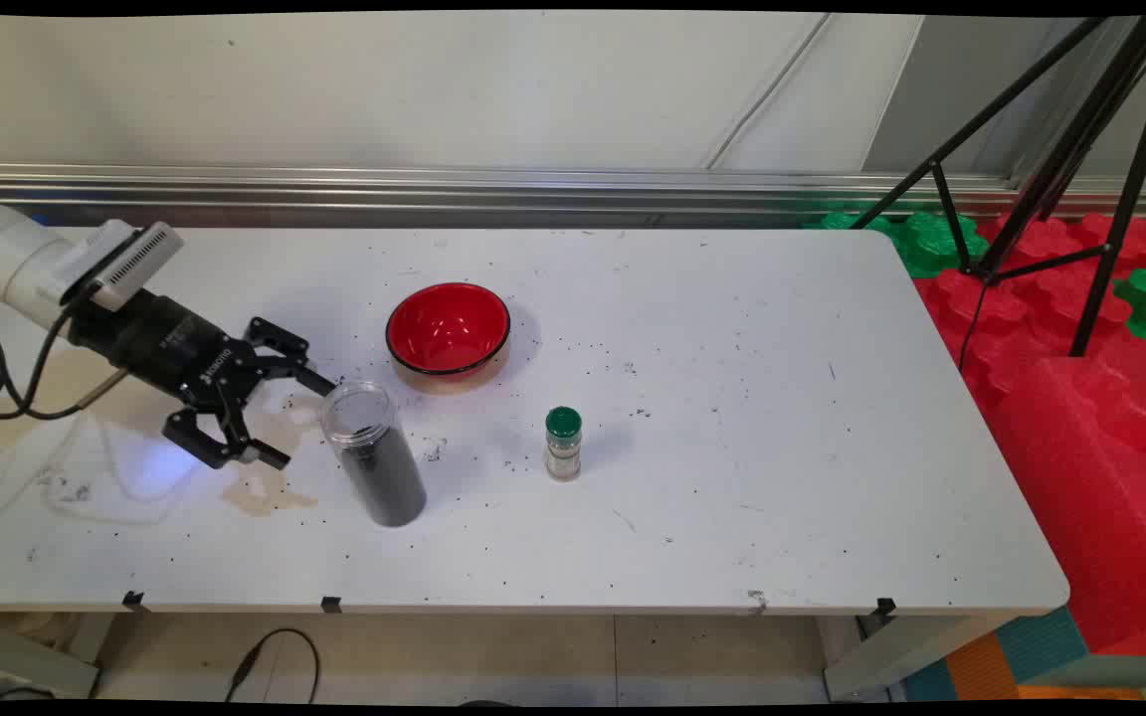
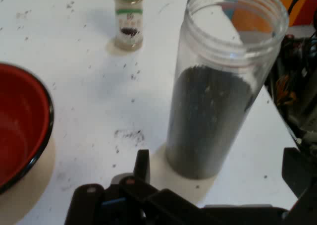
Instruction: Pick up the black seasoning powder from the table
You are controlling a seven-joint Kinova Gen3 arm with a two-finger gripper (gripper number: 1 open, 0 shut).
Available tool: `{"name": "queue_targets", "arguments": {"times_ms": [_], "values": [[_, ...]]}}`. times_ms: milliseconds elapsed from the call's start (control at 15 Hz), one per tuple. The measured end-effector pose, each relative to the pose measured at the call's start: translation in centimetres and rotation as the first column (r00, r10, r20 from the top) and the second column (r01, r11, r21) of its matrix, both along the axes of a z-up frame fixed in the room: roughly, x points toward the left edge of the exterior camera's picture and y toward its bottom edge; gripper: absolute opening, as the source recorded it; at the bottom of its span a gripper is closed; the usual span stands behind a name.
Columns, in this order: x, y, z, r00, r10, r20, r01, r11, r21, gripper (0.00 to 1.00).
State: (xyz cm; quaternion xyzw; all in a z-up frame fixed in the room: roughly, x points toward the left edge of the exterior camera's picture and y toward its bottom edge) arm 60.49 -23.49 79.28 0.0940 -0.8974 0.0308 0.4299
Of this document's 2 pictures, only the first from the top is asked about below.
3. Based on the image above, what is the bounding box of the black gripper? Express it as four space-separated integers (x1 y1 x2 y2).
69 286 340 471

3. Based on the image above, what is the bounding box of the clear jar with black seeds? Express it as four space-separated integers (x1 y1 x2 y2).
319 381 428 528

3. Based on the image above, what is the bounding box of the red bowl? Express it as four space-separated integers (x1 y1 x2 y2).
385 282 512 395

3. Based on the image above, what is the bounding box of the green-lidded spice jar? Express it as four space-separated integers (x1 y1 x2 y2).
544 406 584 482

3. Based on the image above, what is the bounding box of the grey table leg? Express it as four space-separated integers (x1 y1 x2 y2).
822 612 1022 702
0 617 101 699

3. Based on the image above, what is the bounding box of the colourful floor mat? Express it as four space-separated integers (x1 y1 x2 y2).
901 605 1146 702

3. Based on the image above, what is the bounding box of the large red foam block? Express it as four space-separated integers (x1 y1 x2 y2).
989 353 1146 657

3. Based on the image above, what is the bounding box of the black tripod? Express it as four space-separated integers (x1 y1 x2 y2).
847 15 1146 359

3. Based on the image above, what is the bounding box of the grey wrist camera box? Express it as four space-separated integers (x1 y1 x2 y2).
61 221 184 311

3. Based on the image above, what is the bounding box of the black floor cable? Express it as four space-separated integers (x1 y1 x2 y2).
225 627 321 705

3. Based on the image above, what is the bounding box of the aluminium wall rail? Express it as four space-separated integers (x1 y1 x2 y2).
0 163 1146 222

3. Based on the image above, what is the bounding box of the white wall cable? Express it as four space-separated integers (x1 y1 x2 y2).
702 12 833 170

